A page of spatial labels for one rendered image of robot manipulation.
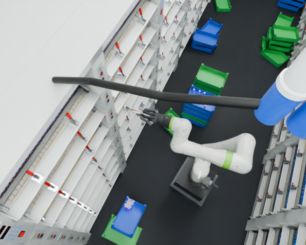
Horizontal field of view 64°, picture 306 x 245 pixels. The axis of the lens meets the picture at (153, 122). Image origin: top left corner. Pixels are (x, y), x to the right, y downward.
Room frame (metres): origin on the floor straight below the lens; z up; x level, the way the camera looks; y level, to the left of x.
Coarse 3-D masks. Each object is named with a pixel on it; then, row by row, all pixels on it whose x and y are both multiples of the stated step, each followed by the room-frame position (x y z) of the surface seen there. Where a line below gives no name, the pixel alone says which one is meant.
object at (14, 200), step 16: (80, 96) 0.59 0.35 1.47; (96, 96) 0.61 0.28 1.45; (64, 112) 0.48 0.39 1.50; (80, 112) 0.51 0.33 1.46; (48, 128) 0.40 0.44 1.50; (64, 128) 0.42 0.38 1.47; (48, 144) 0.34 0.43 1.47; (64, 144) 0.35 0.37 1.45; (32, 160) 0.26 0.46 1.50; (48, 160) 0.28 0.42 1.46; (16, 176) 0.19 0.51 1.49; (32, 176) 0.20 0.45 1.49; (48, 176) 0.22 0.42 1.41; (16, 192) 0.14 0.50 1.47; (32, 192) 0.14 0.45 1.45; (0, 208) 0.07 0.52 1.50; (16, 208) 0.08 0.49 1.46
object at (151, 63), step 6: (150, 60) 1.28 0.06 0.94; (150, 66) 1.26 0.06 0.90; (144, 72) 1.19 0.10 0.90; (150, 72) 1.21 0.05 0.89; (144, 78) 1.14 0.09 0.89; (138, 84) 1.08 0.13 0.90; (132, 96) 0.97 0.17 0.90; (126, 102) 0.91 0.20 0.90; (132, 102) 0.92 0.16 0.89; (120, 114) 0.81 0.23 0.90; (126, 114) 0.82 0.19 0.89; (120, 120) 0.77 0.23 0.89; (120, 126) 0.70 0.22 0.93
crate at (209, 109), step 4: (192, 88) 1.45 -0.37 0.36; (196, 88) 1.46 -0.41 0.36; (188, 92) 1.39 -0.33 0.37; (196, 92) 1.43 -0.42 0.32; (200, 92) 1.44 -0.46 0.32; (208, 92) 1.41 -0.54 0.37; (188, 104) 1.27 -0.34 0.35; (192, 104) 1.26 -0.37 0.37; (196, 104) 1.29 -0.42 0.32; (196, 108) 1.24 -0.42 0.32; (200, 108) 1.23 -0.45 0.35; (204, 108) 1.22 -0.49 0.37; (208, 108) 1.26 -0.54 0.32; (212, 108) 1.26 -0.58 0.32; (208, 112) 1.20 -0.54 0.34; (212, 112) 1.19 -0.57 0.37
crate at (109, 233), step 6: (114, 216) 0.20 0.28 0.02; (108, 228) 0.10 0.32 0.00; (138, 228) 0.12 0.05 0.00; (102, 234) 0.04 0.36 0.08; (108, 234) 0.05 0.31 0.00; (114, 234) 0.05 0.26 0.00; (120, 234) 0.06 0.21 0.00; (138, 234) 0.07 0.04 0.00; (114, 240) 0.01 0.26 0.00; (120, 240) 0.01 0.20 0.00; (126, 240) 0.01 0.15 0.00; (132, 240) 0.02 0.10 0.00
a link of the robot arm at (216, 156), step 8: (176, 144) 0.59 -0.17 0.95; (184, 144) 0.60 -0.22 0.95; (192, 144) 0.60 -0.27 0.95; (200, 144) 0.61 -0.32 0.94; (176, 152) 0.56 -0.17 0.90; (184, 152) 0.56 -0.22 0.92; (192, 152) 0.55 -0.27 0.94; (200, 152) 0.55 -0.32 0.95; (208, 152) 0.56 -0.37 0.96; (216, 152) 0.56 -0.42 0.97; (224, 152) 0.56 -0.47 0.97; (208, 160) 0.51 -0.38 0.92; (216, 160) 0.51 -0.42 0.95
